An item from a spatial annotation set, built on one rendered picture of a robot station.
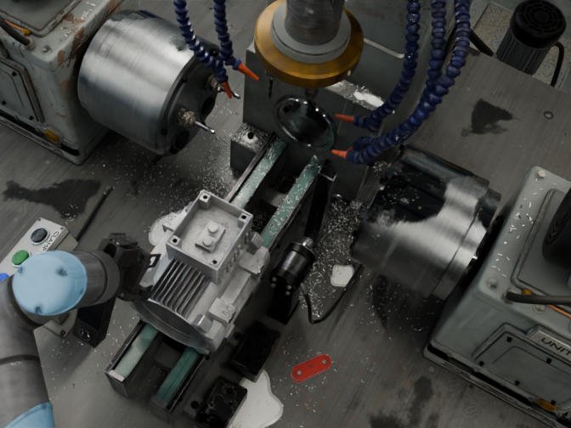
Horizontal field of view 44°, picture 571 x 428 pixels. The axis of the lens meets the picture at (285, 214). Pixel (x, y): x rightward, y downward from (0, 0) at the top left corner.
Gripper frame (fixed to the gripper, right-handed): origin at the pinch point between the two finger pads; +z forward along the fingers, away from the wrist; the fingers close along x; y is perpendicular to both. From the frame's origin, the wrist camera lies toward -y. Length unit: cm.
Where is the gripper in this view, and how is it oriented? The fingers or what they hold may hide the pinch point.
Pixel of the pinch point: (143, 280)
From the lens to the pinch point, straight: 121.8
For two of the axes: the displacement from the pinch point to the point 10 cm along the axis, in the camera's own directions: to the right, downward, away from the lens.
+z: 1.8, 0.3, 9.8
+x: -8.7, -4.6, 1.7
